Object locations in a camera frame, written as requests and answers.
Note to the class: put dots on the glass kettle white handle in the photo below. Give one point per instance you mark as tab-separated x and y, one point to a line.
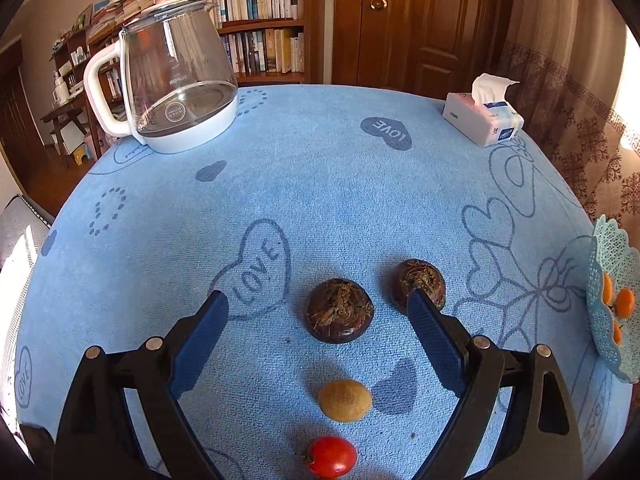
178	87

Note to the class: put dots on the brown wooden door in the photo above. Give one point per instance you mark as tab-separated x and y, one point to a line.
424	47

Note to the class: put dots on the large orange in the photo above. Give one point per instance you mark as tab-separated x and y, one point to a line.
617	333

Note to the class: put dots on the small wooden side table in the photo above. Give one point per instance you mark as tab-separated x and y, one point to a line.
78	111

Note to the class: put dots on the dark water chestnut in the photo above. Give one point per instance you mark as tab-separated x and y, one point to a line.
338	311
414	274

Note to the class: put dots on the red cherry tomato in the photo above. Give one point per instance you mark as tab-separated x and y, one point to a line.
330	457

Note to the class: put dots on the orange fruit at basket edge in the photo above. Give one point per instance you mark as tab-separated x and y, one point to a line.
607	289

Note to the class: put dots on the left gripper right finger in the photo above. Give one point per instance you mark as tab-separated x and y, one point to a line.
471	370

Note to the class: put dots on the mint lattice fruit basket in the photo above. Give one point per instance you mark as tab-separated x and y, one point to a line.
613	299

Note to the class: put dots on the blue patterned tablecloth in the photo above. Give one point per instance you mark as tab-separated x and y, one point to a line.
312	183

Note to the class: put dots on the grey white cushion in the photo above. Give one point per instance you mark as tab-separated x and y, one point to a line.
24	228

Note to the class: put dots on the tan longan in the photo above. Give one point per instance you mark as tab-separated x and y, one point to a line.
344	400

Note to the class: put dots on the patterned beige curtain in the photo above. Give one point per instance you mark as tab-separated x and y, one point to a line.
576	68

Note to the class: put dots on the white tissue pack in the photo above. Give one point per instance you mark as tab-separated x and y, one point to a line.
484	115

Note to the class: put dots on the orange kumquat in basket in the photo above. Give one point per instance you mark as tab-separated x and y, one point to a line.
624	303

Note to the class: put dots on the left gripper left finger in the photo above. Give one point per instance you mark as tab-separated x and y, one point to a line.
162	375

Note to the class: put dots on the wooden bookshelf with books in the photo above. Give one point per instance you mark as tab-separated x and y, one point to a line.
266	41

